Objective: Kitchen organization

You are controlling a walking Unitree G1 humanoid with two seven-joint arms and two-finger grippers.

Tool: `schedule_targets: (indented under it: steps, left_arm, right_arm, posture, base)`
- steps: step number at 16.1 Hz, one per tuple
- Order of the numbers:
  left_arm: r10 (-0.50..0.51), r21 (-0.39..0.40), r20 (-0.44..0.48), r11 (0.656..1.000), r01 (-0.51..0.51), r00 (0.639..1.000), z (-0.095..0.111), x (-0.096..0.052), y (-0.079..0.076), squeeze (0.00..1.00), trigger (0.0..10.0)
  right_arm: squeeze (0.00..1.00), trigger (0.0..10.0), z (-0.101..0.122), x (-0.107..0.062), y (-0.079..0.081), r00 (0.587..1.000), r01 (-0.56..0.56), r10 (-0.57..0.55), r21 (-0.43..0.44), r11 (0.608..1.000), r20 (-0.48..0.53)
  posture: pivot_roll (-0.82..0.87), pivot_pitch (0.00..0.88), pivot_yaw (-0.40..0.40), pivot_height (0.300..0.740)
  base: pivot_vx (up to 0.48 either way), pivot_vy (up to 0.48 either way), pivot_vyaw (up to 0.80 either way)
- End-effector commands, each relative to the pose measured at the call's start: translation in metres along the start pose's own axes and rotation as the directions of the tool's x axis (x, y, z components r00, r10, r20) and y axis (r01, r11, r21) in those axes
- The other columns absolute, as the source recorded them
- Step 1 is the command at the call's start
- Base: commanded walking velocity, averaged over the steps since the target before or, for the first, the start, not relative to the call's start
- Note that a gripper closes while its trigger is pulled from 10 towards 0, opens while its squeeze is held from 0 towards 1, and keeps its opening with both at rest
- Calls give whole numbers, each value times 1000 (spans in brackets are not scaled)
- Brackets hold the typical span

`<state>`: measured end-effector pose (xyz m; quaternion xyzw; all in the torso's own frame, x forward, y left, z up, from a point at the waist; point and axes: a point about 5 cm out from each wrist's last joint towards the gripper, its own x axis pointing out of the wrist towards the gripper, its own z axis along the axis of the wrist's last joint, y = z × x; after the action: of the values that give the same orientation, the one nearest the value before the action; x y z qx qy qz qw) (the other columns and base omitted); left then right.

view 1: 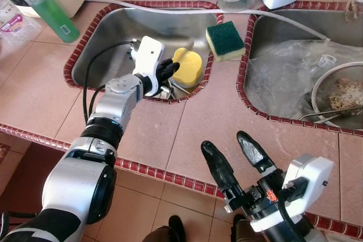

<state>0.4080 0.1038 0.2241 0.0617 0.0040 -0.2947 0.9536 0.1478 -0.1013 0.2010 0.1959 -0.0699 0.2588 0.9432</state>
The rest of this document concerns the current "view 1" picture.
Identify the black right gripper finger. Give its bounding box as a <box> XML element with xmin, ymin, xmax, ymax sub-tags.
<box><xmin>201</xmin><ymin>141</ymin><xmax>242</xmax><ymax>195</ymax></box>
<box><xmin>237</xmin><ymin>131</ymin><xmax>277</xmax><ymax>175</ymax></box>

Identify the stainless steel bowl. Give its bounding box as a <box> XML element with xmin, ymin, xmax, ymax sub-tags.
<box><xmin>159</xmin><ymin>80</ymin><xmax>196</xmax><ymax>100</ymax></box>

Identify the yellow plastic bowl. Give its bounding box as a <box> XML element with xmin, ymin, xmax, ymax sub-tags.
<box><xmin>172</xmin><ymin>48</ymin><xmax>204</xmax><ymax>88</ymax></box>

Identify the green and yellow scrub sponge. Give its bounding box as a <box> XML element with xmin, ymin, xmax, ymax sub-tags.
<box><xmin>205</xmin><ymin>21</ymin><xmax>246</xmax><ymax>62</ymax></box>

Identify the clear plastic bag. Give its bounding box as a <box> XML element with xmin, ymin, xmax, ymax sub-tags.
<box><xmin>245</xmin><ymin>41</ymin><xmax>363</xmax><ymax>118</ymax></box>

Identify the metal strainer with food scraps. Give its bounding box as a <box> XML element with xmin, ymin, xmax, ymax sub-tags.
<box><xmin>298</xmin><ymin>61</ymin><xmax>363</xmax><ymax>130</ymax></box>

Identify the green dish soap bottle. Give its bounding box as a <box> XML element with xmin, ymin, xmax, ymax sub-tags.
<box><xmin>0</xmin><ymin>0</ymin><xmax>81</xmax><ymax>44</ymax></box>

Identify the clear package with pink label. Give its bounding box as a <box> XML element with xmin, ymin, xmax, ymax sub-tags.
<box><xmin>0</xmin><ymin>0</ymin><xmax>40</xmax><ymax>47</ymax></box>

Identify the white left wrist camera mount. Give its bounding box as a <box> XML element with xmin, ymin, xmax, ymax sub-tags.
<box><xmin>132</xmin><ymin>35</ymin><xmax>166</xmax><ymax>96</ymax></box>

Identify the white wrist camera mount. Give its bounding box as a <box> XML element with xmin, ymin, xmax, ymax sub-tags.
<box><xmin>132</xmin><ymin>35</ymin><xmax>166</xmax><ymax>96</ymax></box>
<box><xmin>250</xmin><ymin>154</ymin><xmax>335</xmax><ymax>232</ymax></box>

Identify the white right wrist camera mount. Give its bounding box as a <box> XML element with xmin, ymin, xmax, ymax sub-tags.
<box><xmin>250</xmin><ymin>154</ymin><xmax>335</xmax><ymax>232</ymax></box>

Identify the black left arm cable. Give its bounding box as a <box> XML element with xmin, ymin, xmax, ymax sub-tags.
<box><xmin>82</xmin><ymin>39</ymin><xmax>137</xmax><ymax>124</ymax></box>

